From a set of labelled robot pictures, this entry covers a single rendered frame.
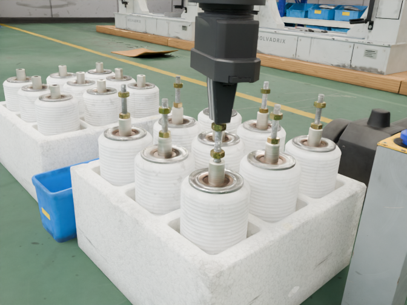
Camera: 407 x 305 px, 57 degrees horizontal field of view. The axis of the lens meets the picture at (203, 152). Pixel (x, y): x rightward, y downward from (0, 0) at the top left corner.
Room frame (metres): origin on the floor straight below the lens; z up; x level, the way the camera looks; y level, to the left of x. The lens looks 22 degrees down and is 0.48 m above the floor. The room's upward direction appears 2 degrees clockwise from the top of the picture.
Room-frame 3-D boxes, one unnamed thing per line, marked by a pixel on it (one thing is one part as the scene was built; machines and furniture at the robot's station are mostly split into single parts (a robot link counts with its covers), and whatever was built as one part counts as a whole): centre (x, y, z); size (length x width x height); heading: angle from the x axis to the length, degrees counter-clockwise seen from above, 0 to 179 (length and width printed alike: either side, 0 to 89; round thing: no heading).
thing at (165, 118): (0.55, 0.06, 0.30); 0.01 x 0.01 x 0.08
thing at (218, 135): (0.46, -0.02, 0.31); 0.01 x 0.01 x 0.08
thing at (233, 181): (0.46, -0.02, 0.25); 0.08 x 0.08 x 0.01
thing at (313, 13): (6.05, -1.76, 0.36); 0.50 x 0.38 x 0.21; 131
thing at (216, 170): (0.46, -0.02, 0.26); 0.02 x 0.02 x 0.03
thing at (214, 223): (0.46, -0.02, 0.16); 0.10 x 0.10 x 0.18
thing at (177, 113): (0.72, 0.05, 0.26); 0.02 x 0.02 x 0.03
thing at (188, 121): (0.72, 0.05, 0.25); 0.08 x 0.08 x 0.01
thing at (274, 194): (0.54, -0.11, 0.16); 0.10 x 0.10 x 0.18
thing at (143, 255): (0.63, -0.03, 0.09); 0.39 x 0.39 x 0.18; 43
